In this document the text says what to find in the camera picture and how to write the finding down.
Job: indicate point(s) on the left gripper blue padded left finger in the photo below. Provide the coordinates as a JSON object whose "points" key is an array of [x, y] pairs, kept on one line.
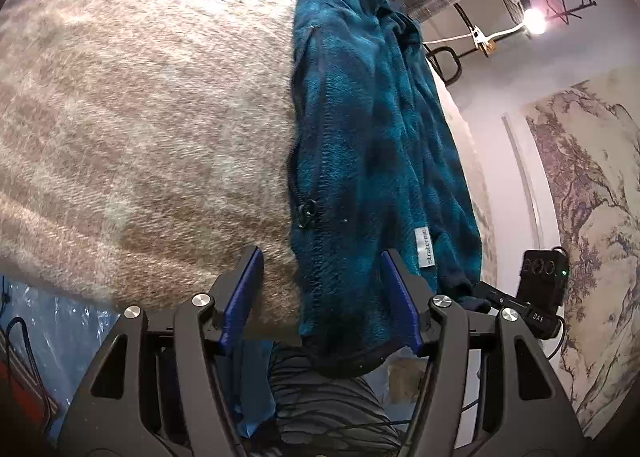
{"points": [[233, 295]]}

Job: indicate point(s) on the black grey striped trousers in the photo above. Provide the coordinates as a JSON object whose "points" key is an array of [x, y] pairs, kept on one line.
{"points": [[321, 416]]}

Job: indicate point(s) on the landscape wall mural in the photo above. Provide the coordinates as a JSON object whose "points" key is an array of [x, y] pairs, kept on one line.
{"points": [[587, 137]]}

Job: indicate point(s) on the black metal clothes rack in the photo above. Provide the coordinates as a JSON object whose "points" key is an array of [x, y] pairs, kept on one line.
{"points": [[445, 54]]}

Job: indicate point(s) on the white clip lamp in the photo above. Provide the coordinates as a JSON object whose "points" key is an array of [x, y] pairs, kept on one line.
{"points": [[533, 22]]}

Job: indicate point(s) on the beige checked bed blanket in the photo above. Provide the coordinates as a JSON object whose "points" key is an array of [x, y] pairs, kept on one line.
{"points": [[144, 145]]}

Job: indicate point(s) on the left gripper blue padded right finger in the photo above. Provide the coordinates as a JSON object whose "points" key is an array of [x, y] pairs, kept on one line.
{"points": [[408, 298]]}

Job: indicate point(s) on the clear plastic bag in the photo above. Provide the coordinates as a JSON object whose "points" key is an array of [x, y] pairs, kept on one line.
{"points": [[47, 344]]}

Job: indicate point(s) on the teal plaid fleece jacket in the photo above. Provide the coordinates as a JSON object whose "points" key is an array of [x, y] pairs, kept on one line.
{"points": [[373, 167]]}

